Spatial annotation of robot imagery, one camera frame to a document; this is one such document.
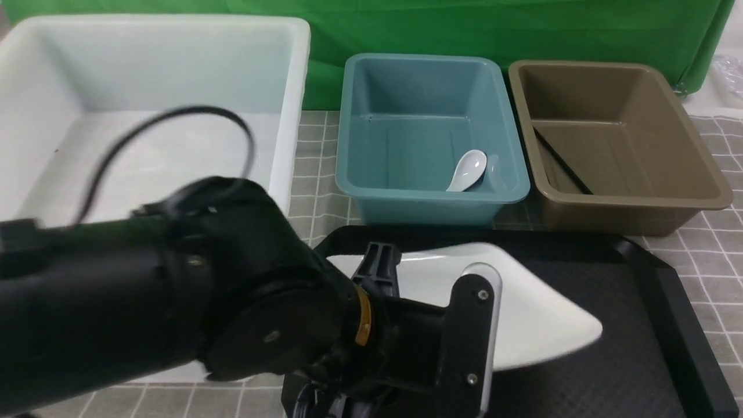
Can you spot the green backdrop cloth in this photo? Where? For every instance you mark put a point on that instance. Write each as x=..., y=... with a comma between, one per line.
x=678, y=38

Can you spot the black plastic serving tray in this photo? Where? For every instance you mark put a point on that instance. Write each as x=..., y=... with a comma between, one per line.
x=652, y=359

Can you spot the brown plastic bin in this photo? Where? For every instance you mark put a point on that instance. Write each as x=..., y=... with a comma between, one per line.
x=622, y=129

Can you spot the large white square plate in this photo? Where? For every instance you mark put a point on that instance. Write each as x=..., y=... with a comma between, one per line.
x=536, y=322

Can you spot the teal plastic bin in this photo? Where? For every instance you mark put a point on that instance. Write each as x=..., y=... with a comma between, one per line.
x=406, y=120

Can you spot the white ceramic soup spoon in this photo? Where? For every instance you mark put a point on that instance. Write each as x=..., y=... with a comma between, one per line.
x=469, y=169

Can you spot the clear plastic bag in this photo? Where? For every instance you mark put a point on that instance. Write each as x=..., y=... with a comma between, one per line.
x=726, y=71

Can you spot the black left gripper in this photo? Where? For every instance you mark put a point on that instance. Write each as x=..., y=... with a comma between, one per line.
x=361, y=363

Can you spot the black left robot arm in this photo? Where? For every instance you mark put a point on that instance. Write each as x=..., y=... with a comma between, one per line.
x=213, y=274

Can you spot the large white plastic bin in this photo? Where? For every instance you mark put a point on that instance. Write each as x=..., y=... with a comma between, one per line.
x=72, y=85

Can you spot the black chopstick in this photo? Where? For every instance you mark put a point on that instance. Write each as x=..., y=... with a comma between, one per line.
x=563, y=164

